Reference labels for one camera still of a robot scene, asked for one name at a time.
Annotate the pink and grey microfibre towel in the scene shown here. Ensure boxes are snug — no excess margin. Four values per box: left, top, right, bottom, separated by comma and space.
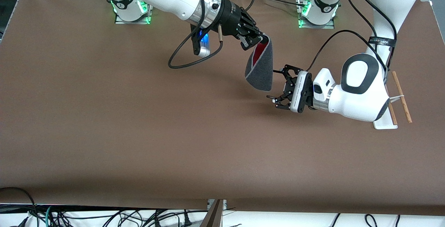
245, 35, 274, 92

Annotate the white rack with wooden bars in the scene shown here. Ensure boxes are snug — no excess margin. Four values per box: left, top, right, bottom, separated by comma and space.
374, 71, 413, 130

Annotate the brown table cover sheet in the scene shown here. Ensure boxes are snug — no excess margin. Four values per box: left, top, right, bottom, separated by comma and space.
0, 0, 445, 217

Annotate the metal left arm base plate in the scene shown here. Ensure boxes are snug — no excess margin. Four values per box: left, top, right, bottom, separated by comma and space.
298, 0, 336, 30

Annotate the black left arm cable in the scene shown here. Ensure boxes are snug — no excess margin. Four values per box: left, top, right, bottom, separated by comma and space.
306, 0, 398, 81

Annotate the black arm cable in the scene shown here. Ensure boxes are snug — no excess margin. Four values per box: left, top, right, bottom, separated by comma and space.
168, 0, 258, 70
306, 0, 398, 81

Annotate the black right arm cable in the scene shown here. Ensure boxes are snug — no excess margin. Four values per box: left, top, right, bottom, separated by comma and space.
168, 0, 258, 70

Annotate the black velcro cable strap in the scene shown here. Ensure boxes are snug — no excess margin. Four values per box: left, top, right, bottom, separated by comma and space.
369, 36, 397, 47

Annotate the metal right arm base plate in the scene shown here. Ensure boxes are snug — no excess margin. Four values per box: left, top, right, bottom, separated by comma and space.
115, 0, 153, 25

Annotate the brown angled table post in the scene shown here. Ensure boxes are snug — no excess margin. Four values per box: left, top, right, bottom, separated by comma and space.
200, 199, 224, 227

